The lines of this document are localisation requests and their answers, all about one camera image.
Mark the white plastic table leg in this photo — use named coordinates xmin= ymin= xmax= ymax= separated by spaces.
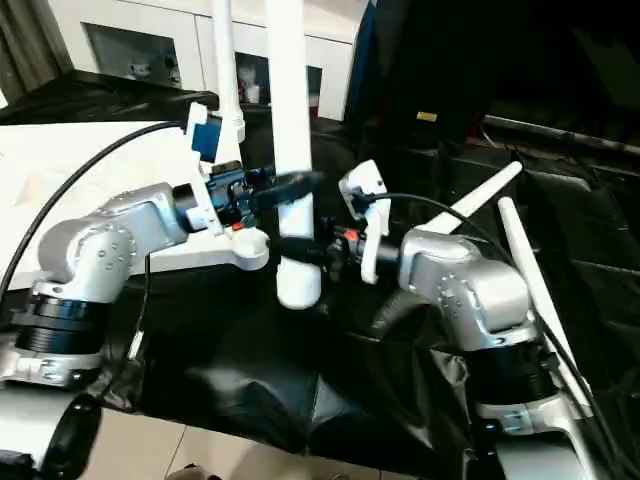
xmin=496 ymin=196 xmax=593 ymax=413
xmin=264 ymin=0 xmax=324 ymax=311
xmin=446 ymin=161 xmax=524 ymax=237
xmin=209 ymin=0 xmax=247 ymax=147

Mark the white plastic table top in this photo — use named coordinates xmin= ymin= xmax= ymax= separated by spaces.
xmin=0 ymin=120 xmax=272 ymax=278

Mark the black work mat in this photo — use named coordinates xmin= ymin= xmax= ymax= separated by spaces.
xmin=0 ymin=70 xmax=640 ymax=480

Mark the white glass-door cabinet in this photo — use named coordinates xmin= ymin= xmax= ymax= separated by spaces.
xmin=45 ymin=0 xmax=359 ymax=119

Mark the grey curtain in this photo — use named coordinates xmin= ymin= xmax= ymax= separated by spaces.
xmin=0 ymin=0 xmax=76 ymax=106

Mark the black backdrop cloth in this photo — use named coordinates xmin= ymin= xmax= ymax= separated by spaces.
xmin=345 ymin=0 xmax=640 ymax=136

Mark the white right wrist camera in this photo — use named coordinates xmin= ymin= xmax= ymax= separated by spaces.
xmin=338 ymin=159 xmax=393 ymax=287

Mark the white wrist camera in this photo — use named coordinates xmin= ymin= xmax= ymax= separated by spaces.
xmin=338 ymin=159 xmax=393 ymax=287
xmin=182 ymin=98 xmax=228 ymax=238

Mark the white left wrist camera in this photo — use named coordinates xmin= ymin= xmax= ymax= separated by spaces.
xmin=182 ymin=98 xmax=228 ymax=238

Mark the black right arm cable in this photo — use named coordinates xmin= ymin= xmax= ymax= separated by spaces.
xmin=364 ymin=192 xmax=640 ymax=471

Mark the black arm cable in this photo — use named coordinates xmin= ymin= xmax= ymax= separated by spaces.
xmin=364 ymin=192 xmax=640 ymax=471
xmin=0 ymin=93 xmax=219 ymax=293

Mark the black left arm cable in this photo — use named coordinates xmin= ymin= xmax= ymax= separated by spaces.
xmin=0 ymin=93 xmax=219 ymax=293

